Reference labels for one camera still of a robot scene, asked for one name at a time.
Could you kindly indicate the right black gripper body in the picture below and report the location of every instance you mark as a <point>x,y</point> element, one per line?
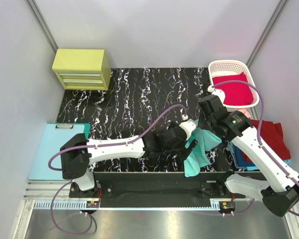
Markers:
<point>205,121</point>

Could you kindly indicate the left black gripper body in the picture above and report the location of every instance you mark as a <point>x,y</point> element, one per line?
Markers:
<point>189,148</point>

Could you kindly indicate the teal t shirt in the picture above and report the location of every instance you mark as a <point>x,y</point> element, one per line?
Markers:
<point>198,158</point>

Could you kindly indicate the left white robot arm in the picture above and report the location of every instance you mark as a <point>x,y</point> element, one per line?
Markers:
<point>79,153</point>

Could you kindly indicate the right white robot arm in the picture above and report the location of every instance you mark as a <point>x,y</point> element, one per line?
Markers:
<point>279,192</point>

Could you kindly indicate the magenta shirt in basket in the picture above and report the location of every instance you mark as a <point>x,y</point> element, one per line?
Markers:
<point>237,94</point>

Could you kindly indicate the pink paper card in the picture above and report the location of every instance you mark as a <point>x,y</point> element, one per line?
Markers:
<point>245,112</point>

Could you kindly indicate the white plastic laundry basket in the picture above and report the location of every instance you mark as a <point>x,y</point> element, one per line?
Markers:
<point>233,67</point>

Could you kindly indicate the dark red folded shirt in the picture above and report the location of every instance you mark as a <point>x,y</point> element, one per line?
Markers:
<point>272,134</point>

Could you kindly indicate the green clipboard with paper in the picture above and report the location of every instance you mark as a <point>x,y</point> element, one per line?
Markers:
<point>54,136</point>

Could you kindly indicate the yellow drawer cabinet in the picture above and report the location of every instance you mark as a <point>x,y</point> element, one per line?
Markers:
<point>82,69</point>

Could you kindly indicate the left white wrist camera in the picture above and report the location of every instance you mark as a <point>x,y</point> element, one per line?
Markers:
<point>188,125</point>

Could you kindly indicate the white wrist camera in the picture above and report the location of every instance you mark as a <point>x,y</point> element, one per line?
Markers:
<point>217,92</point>
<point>188,125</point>

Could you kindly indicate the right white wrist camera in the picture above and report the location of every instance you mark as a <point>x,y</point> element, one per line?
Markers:
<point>217,92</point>

